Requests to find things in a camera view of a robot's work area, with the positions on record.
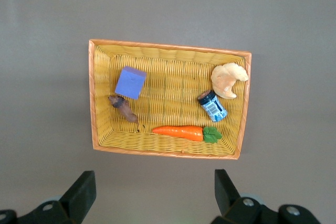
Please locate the orange toy carrot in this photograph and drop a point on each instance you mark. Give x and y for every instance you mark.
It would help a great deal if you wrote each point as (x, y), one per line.
(181, 131)

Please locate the toy croissant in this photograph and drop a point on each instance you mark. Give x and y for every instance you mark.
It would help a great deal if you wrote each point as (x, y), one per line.
(224, 79)

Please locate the purple foam cube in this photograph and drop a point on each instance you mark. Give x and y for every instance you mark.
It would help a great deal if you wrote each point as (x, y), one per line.
(130, 83)

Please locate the orange wicker basket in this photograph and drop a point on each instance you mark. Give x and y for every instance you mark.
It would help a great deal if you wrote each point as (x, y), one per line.
(173, 87)

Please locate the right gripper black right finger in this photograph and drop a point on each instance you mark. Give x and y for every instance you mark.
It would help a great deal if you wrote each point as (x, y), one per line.
(231, 208)

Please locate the small blue labelled bottle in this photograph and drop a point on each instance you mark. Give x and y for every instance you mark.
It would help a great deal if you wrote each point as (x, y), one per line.
(214, 108)

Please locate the brown toy root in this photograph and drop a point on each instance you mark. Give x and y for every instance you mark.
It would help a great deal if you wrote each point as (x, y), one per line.
(124, 107)

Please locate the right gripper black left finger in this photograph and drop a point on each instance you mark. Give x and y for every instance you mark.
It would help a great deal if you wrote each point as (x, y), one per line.
(76, 203)

